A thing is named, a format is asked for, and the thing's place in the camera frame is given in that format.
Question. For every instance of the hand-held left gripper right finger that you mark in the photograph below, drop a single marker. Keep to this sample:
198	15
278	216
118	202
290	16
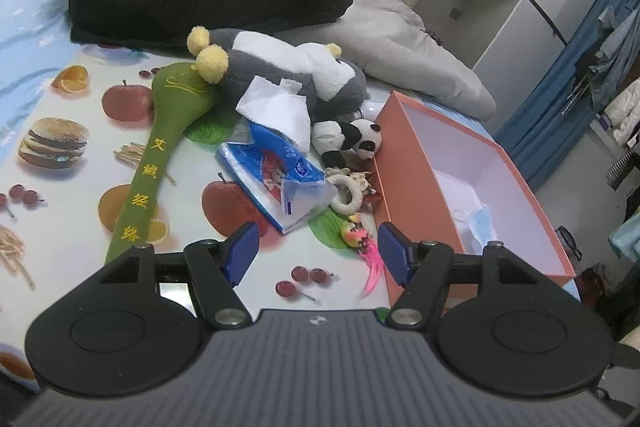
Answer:
392	257

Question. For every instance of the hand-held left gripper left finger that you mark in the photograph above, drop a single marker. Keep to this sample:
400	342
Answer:
242	253

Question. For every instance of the orange box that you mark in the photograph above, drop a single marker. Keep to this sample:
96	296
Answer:
400	187

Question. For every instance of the blue tissue packet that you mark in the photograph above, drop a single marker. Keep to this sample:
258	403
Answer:
280	177

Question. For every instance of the white tissue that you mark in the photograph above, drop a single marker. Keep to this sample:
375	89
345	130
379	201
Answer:
280	107

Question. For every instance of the pink feather toy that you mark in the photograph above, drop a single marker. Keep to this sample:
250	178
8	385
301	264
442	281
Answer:
372	262

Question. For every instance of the blue face mask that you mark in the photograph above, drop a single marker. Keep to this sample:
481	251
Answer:
477	224

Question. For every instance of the panda plush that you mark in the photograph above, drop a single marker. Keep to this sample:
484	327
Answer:
352	137

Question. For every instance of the green plush massage hammer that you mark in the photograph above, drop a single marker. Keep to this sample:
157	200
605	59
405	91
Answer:
170	107

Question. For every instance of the black glasses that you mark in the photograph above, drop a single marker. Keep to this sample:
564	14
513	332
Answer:
569	243

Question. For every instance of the food printed mat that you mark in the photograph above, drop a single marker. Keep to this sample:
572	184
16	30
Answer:
75	187

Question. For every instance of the grey penguin plush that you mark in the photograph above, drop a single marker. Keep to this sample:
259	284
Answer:
295	72

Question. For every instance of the grey duvet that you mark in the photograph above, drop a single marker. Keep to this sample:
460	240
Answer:
415	52

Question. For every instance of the blue curtain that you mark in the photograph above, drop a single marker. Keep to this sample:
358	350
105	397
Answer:
550	107

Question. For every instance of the white garment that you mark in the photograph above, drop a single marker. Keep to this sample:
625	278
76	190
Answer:
625	117

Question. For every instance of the denim clothing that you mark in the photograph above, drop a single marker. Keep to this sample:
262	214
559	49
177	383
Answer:
612	52

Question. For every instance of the light blue bedsheet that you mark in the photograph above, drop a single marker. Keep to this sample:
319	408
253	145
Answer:
30	32

